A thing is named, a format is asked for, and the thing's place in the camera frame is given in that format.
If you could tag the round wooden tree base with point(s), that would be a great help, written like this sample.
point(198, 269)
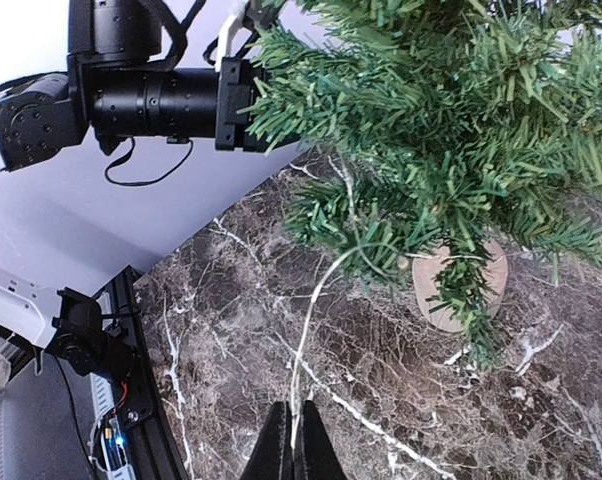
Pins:
point(461, 294)

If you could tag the small green christmas tree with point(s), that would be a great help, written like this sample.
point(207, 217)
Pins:
point(450, 120)

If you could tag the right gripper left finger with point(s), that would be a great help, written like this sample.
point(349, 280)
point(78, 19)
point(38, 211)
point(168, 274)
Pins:
point(271, 457)

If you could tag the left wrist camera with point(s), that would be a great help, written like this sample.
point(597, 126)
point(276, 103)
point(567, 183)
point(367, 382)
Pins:
point(249, 15)

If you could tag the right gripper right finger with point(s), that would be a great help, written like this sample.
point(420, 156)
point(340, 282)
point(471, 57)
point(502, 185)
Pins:
point(314, 457)

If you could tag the black front rail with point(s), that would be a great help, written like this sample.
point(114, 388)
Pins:
point(150, 441)

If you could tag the white slotted cable duct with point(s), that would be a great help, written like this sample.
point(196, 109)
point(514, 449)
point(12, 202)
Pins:
point(107, 443)

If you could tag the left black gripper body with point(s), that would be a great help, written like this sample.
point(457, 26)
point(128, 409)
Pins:
point(124, 81)

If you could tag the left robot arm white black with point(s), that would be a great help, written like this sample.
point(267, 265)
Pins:
point(59, 224)

